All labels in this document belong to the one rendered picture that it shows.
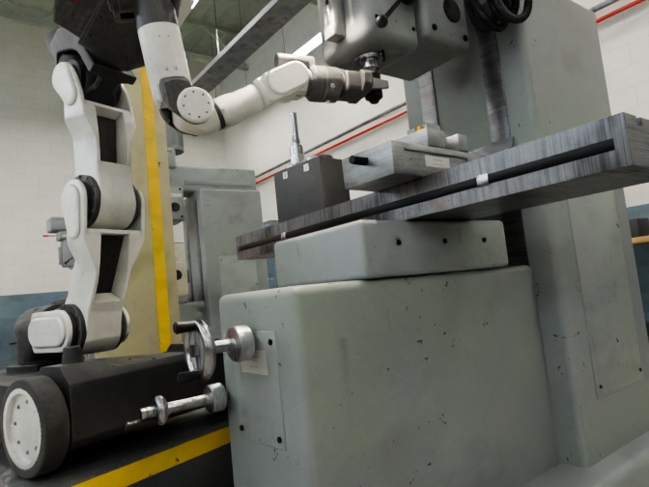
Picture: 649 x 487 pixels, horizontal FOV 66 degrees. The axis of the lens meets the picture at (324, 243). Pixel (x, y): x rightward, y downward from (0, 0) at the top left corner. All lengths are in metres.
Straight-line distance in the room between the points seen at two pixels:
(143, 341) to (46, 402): 1.61
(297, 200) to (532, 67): 0.77
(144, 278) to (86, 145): 1.36
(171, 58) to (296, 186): 0.59
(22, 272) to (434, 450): 9.24
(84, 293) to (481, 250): 1.03
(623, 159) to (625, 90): 4.79
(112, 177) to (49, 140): 9.09
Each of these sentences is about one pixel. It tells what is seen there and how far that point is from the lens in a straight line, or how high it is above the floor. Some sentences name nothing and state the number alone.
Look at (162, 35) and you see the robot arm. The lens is 1.21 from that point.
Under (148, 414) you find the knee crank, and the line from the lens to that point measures 1.10.
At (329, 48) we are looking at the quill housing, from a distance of 1.41.
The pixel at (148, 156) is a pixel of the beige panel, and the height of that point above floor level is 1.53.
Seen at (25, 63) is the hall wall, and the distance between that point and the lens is 11.01.
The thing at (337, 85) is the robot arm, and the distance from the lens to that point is 1.30.
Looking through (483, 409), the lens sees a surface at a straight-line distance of 1.28.
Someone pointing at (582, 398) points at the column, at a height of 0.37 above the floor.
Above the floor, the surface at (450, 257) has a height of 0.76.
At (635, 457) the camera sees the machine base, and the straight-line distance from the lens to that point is 1.64.
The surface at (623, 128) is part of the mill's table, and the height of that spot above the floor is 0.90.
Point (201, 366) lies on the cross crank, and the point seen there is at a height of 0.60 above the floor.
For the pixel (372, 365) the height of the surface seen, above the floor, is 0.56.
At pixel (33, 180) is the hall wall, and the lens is 10.30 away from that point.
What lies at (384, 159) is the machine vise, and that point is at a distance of 1.03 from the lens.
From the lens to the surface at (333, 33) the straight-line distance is 1.35.
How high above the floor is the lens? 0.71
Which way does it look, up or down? 5 degrees up
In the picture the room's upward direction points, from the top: 6 degrees counter-clockwise
